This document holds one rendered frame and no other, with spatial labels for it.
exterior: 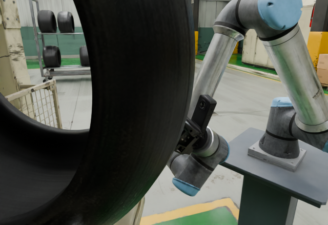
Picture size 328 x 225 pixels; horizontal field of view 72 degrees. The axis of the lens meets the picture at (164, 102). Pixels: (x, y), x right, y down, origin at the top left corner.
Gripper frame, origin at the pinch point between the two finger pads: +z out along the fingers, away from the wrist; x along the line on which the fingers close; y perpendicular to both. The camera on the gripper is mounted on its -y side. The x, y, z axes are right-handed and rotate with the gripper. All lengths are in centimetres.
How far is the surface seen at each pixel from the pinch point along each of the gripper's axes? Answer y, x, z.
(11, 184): 31.5, 4.3, 15.1
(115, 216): 10.6, -18.9, 16.3
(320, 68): -229, 151, -480
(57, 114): 44, 62, -17
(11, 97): 37, 47, 10
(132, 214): 19.4, -11.8, 0.0
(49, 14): 77, 538, -126
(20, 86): 44, 73, 0
